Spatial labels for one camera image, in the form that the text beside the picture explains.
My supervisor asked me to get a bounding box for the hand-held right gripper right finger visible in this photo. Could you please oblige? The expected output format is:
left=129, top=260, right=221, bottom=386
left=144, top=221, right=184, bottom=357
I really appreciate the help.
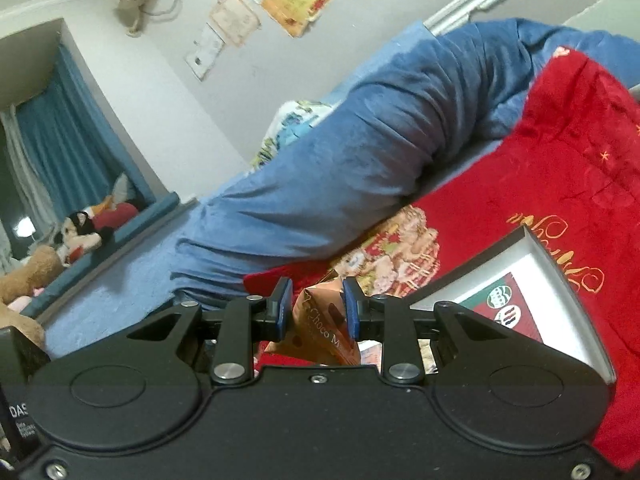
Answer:
left=342, top=276, right=506, bottom=386

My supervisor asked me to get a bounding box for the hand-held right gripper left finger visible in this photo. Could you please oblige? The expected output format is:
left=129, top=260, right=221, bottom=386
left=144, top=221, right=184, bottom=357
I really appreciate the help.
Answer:
left=127, top=276, right=295, bottom=386

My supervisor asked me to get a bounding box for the orange snack packet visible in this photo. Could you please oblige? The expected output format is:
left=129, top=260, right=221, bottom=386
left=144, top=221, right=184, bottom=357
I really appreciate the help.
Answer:
left=264, top=282, right=362, bottom=367

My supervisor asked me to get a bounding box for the grey white cardboard box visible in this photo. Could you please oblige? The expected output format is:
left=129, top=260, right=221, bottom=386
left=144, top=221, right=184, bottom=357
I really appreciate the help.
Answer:
left=409, top=225, right=619, bottom=387

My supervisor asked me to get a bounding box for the brown teddy bear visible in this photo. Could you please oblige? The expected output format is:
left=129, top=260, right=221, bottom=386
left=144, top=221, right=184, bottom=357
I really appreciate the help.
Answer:
left=0, top=244, right=65, bottom=357

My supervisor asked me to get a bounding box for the blue plush duvet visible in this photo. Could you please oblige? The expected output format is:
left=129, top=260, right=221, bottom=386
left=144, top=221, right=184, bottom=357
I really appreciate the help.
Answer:
left=169, top=17, right=640, bottom=312

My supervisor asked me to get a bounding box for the red green printed packet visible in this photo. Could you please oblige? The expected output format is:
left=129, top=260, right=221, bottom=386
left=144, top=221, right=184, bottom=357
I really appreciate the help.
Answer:
left=469, top=272, right=547, bottom=347

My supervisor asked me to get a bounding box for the black white plush toy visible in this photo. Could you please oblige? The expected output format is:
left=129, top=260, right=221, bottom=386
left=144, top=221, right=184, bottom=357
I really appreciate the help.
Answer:
left=54, top=210, right=117, bottom=267

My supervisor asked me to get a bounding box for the blue window sill cushion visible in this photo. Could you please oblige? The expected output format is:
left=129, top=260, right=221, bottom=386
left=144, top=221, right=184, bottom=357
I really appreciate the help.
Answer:
left=19, top=191, right=182, bottom=320

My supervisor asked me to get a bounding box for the cartoon printed pillow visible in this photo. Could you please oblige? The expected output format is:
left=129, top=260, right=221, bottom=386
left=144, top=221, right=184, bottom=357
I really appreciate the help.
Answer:
left=248, top=100, right=335, bottom=170

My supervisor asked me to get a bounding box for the red plush toy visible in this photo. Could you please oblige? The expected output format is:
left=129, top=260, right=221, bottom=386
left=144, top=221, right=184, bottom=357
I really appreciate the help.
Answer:
left=92, top=202, right=139, bottom=232

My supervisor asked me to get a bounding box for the white orange duck plush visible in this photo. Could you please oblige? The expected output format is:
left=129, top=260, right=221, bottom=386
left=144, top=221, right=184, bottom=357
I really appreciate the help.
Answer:
left=106, top=172, right=139, bottom=212

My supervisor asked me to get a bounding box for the white sheer curtain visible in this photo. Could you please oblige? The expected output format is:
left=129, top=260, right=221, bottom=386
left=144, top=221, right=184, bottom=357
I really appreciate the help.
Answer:
left=0, top=107, right=57, bottom=263

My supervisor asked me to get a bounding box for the red bear printed blanket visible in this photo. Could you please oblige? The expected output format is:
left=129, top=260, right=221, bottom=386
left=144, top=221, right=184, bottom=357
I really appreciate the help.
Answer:
left=242, top=46, right=640, bottom=472

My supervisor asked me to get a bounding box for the teal curtain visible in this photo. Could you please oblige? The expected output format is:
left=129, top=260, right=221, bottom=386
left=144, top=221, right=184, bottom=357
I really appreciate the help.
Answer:
left=14, top=41, right=152, bottom=218

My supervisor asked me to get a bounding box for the pale wall certificate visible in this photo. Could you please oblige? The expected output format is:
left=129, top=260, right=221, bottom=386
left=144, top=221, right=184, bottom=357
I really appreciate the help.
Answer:
left=206, top=0, right=262, bottom=47

